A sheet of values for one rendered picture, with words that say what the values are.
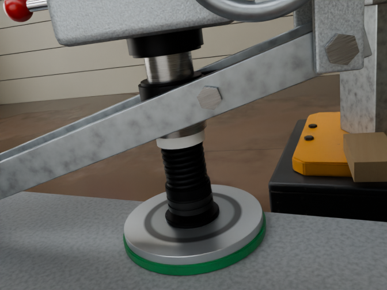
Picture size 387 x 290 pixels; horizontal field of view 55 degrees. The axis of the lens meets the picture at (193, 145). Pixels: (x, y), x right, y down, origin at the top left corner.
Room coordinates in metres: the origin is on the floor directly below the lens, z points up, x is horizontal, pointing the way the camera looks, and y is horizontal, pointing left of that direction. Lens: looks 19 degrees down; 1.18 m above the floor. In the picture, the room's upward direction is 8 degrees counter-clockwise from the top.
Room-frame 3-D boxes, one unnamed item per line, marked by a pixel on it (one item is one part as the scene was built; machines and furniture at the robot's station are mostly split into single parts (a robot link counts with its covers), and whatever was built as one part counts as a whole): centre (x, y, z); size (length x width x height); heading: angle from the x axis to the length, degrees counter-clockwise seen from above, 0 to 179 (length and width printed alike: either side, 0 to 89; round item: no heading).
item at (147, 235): (0.51, 0.02, 0.89); 0.21 x 0.21 x 0.01
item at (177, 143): (0.51, 0.02, 1.04); 0.07 x 0.07 x 0.04
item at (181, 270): (0.51, 0.02, 0.89); 0.22 x 0.22 x 0.04
